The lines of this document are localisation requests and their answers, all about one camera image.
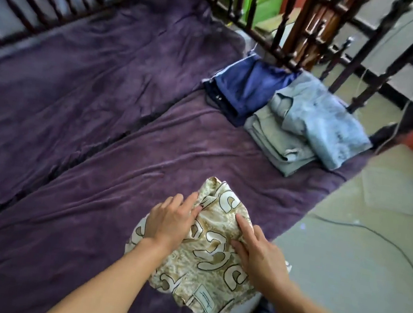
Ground person's right hand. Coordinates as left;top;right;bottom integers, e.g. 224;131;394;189
224;213;298;292

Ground person's left hand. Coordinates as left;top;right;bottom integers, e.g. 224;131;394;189
142;186;205;255

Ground cream patterned cloth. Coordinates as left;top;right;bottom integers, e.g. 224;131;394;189
116;165;304;313

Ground person's left forearm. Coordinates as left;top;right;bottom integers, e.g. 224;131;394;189
39;222;176;313

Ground purple blanket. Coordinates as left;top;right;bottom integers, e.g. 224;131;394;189
0;0;254;281
0;58;380;313

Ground folded grey-green trousers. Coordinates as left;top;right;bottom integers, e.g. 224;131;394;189
237;102;324;182

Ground folded navy blue shorts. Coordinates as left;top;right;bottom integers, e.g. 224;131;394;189
196;45;303;135

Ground folded light blue jeans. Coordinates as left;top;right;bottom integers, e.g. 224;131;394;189
259;67;383;177

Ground brown wooden door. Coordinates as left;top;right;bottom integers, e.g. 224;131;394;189
279;0;356;77

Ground black floor cable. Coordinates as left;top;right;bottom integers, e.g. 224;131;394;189
299;212;413;304

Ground dark wooden bed frame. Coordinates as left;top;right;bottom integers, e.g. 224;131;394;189
0;0;413;159

